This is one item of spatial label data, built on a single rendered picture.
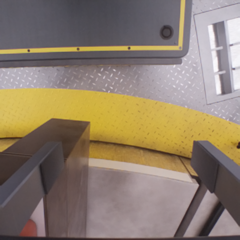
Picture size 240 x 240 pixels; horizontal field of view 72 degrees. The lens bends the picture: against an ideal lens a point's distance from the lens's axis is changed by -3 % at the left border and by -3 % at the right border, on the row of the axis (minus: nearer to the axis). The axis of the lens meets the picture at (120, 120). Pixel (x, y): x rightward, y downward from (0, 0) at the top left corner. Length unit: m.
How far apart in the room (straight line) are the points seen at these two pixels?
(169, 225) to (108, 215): 0.28
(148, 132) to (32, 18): 0.72
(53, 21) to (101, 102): 0.46
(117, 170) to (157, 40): 0.48
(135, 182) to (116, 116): 0.37
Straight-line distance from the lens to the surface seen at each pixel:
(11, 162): 0.37
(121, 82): 0.89
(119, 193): 0.75
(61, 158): 0.16
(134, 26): 0.58
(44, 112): 1.00
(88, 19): 0.59
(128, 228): 0.88
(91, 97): 0.91
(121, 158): 0.82
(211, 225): 0.91
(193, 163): 0.17
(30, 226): 0.31
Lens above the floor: 0.88
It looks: 74 degrees down
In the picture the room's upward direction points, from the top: 178 degrees counter-clockwise
